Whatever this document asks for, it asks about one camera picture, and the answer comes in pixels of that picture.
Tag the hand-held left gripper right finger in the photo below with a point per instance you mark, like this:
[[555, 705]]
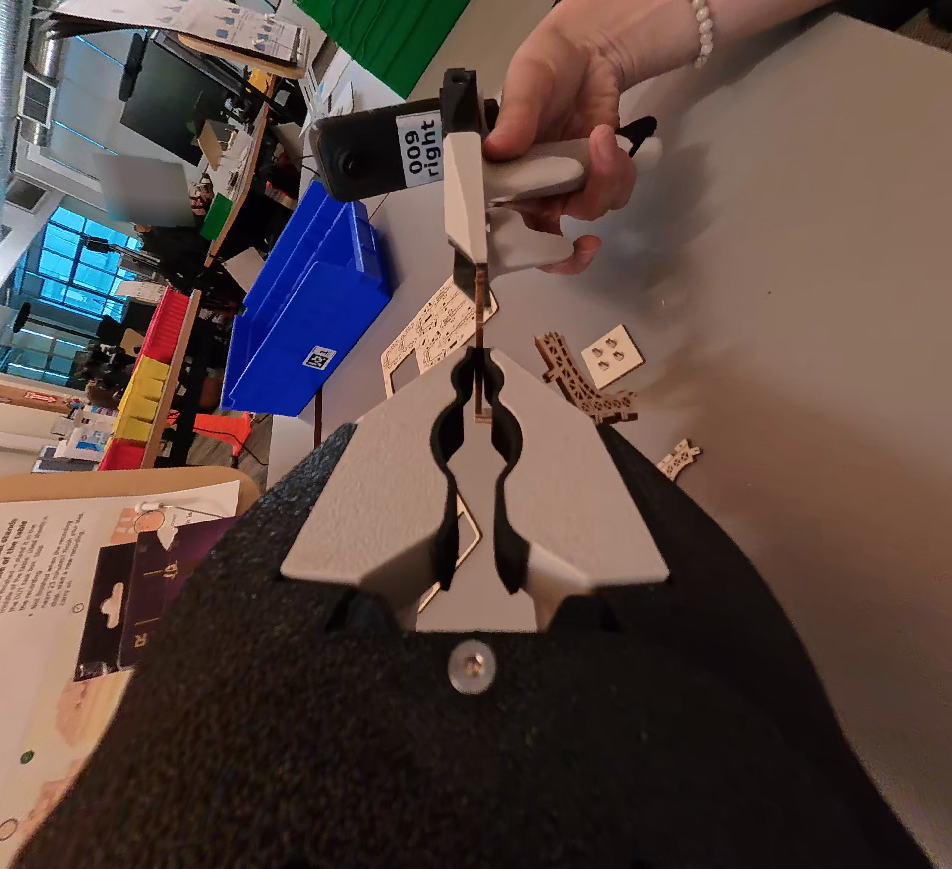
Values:
[[580, 504]]

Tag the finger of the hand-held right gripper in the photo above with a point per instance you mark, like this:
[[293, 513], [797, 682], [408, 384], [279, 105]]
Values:
[[465, 200]]

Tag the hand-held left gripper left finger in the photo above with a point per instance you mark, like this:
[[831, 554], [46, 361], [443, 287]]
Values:
[[372, 497]]

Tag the curved wooden lattice leg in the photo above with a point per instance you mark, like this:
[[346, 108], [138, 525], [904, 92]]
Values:
[[576, 382]]

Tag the narrow wooden parts sheet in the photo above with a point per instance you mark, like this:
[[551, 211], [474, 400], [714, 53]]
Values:
[[428, 337]]

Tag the grey desk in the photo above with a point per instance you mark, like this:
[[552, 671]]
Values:
[[781, 252]]

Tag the person's right hand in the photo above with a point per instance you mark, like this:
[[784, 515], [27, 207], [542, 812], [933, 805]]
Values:
[[580, 58]]

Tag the small wooden lattice arch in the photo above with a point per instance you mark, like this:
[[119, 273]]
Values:
[[678, 460]]

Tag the wide wooden parts sheet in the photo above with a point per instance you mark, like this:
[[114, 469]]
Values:
[[434, 595]]

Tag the square wooden plate with holes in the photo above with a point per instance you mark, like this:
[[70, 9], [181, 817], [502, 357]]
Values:
[[628, 363]]

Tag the orange plastic object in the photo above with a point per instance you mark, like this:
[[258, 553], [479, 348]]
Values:
[[223, 430]]

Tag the small green bin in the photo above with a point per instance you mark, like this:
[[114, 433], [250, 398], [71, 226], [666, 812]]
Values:
[[216, 214]]

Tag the blue plastic bin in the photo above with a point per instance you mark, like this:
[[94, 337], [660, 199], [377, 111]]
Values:
[[297, 333]]

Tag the black computer monitor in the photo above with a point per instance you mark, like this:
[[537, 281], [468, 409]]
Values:
[[171, 103]]

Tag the purple puzzle box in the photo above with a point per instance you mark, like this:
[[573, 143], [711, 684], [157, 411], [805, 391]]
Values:
[[160, 616]]

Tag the yellow storage bin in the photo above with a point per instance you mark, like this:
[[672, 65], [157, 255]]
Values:
[[145, 393]]

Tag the red storage bin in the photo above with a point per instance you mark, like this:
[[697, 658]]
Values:
[[167, 319]]

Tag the poster board with blue figures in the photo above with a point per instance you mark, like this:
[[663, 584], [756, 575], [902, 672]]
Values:
[[149, 14]]

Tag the tan wooden board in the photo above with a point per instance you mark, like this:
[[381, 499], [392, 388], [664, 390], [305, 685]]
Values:
[[74, 486]]

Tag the white instruction paper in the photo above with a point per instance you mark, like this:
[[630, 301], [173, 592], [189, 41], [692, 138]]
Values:
[[44, 661]]

